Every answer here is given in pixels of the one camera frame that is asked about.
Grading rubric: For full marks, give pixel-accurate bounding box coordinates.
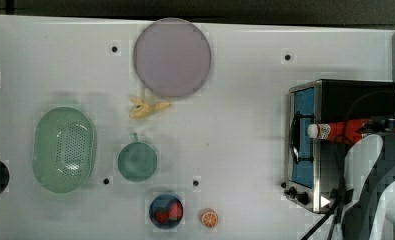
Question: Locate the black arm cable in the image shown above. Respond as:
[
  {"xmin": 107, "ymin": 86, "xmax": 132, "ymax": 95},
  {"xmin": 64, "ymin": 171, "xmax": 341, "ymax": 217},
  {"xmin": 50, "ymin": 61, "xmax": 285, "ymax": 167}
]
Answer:
[{"xmin": 299, "ymin": 89, "xmax": 395, "ymax": 240}]

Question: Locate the banana peel toy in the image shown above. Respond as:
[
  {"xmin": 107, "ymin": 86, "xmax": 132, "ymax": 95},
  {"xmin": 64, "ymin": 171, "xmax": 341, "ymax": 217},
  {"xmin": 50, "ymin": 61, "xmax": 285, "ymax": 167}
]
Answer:
[{"xmin": 129, "ymin": 97, "xmax": 171, "ymax": 119}]

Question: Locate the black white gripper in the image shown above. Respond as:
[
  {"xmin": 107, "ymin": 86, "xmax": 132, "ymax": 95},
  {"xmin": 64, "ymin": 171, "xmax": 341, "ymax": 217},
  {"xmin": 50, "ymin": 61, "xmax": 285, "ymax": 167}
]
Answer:
[{"xmin": 359, "ymin": 116, "xmax": 395, "ymax": 134}]

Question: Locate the orange slice toy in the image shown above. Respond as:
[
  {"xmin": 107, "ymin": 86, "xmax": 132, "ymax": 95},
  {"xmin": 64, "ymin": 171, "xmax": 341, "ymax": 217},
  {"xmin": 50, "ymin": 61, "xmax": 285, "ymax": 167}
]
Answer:
[{"xmin": 200, "ymin": 208, "xmax": 219, "ymax": 228}]

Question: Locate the black oven door handle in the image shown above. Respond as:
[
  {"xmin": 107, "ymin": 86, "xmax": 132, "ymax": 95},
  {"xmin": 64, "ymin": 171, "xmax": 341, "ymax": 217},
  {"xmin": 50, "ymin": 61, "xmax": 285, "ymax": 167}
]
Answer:
[{"xmin": 289, "ymin": 112, "xmax": 314, "ymax": 164}]

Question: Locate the grey round plate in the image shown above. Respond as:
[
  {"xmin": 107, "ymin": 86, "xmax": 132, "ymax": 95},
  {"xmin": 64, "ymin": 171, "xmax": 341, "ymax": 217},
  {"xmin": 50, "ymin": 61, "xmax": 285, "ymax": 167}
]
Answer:
[{"xmin": 133, "ymin": 18, "xmax": 211, "ymax": 97}]

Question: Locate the green perforated colander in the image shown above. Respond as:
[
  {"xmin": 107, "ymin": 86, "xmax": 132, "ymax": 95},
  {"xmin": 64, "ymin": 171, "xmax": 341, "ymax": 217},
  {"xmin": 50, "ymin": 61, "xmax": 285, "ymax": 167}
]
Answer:
[{"xmin": 32, "ymin": 107, "xmax": 96, "ymax": 193}]

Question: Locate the blue bowl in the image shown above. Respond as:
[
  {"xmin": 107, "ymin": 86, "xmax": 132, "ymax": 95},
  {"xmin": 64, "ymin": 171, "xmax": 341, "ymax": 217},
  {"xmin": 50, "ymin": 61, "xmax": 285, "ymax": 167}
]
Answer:
[{"xmin": 149, "ymin": 193, "xmax": 184, "ymax": 229}]

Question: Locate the black toaster oven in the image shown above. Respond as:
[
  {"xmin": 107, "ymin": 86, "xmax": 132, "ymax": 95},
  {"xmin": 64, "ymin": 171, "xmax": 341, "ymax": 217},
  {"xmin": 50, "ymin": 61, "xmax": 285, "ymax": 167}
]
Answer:
[{"xmin": 286, "ymin": 79, "xmax": 395, "ymax": 214}]

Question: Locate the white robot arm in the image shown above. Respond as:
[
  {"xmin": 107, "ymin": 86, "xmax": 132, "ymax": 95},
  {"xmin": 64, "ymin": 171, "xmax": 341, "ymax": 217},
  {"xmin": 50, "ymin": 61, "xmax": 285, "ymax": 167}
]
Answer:
[{"xmin": 340, "ymin": 119, "xmax": 395, "ymax": 240}]

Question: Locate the red strawberry toy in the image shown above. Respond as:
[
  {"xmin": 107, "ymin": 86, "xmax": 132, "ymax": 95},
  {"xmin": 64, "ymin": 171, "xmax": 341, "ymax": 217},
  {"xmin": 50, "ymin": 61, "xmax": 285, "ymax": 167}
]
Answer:
[{"xmin": 154, "ymin": 202, "xmax": 183, "ymax": 224}]

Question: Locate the red ketchup bottle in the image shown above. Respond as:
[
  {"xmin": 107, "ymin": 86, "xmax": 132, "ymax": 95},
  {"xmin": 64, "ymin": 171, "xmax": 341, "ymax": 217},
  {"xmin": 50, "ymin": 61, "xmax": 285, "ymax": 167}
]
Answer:
[{"xmin": 307, "ymin": 119, "xmax": 371, "ymax": 145}]

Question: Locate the green cup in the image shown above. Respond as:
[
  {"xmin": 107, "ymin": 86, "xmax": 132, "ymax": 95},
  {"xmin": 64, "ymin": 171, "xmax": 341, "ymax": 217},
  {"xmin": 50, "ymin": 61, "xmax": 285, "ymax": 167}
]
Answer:
[{"xmin": 117, "ymin": 133, "xmax": 158, "ymax": 182}]

